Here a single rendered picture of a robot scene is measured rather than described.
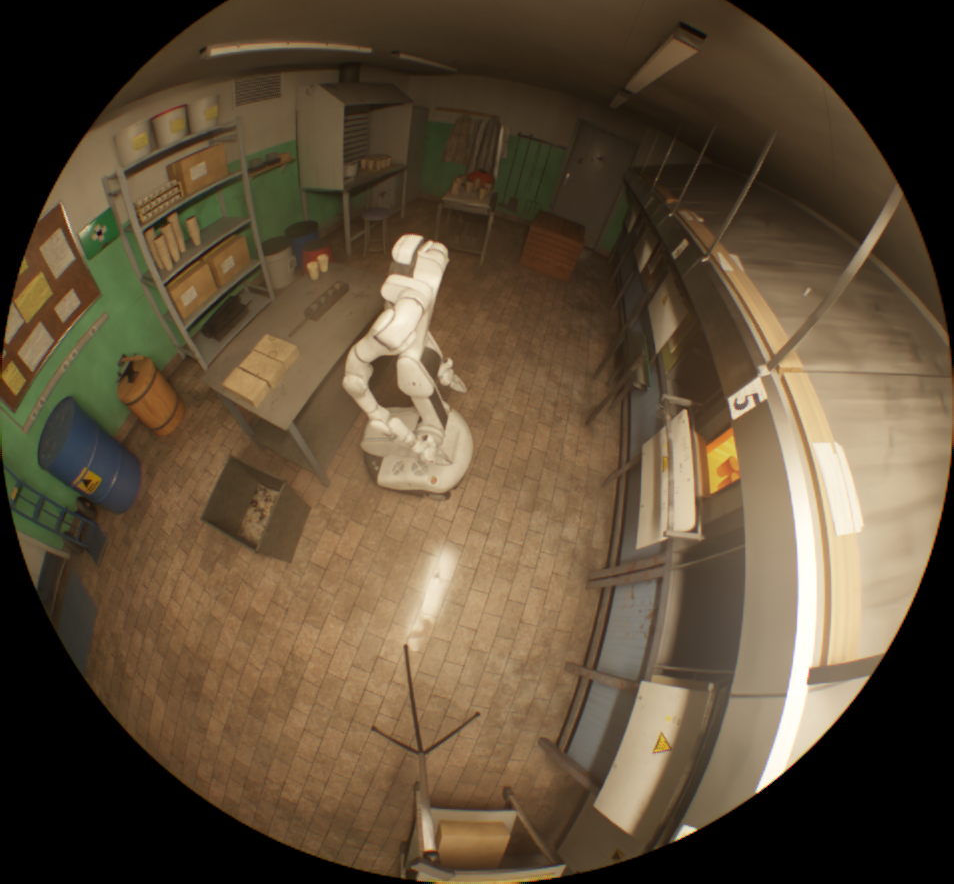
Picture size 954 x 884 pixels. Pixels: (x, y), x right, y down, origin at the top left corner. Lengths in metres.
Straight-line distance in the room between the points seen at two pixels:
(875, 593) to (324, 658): 2.34
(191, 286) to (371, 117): 3.51
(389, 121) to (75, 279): 4.19
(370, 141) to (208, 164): 2.95
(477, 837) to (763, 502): 2.05
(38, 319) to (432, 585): 3.41
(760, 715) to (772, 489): 0.55
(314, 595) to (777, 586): 2.11
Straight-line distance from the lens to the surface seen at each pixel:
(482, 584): 2.04
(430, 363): 1.29
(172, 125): 2.91
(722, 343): 1.30
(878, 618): 0.98
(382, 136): 5.22
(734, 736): 0.90
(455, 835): 2.18
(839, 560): 0.86
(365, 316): 1.80
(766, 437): 0.99
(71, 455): 2.74
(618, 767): 1.48
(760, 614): 0.86
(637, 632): 1.78
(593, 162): 5.51
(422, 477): 1.75
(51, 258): 3.02
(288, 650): 2.21
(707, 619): 1.77
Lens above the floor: 2.00
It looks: 54 degrees down
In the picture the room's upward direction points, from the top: 18 degrees clockwise
